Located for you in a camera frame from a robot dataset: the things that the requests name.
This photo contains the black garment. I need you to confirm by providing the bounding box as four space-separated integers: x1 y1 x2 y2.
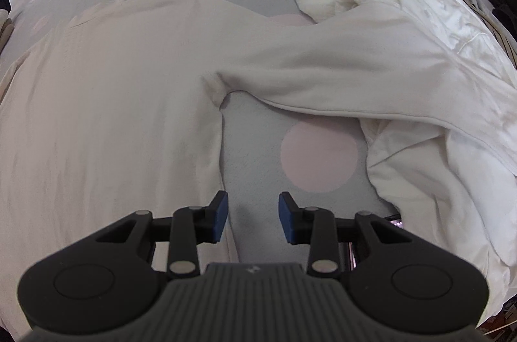
482 0 517 33

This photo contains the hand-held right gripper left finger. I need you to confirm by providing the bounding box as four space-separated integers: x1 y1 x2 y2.
96 191 229 279

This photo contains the stack of folded clothes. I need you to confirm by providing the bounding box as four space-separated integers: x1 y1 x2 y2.
0 16 14 57

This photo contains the white smooth shirt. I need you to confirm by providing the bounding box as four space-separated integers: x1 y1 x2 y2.
372 0 517 326

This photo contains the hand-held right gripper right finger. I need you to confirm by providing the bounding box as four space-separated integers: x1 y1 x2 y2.
278 192 409 279

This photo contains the cream sweatshirt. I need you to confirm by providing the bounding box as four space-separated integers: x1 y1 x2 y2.
0 0 463 342

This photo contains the bed with grey dotted sheet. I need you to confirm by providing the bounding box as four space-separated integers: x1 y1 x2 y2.
0 0 517 342

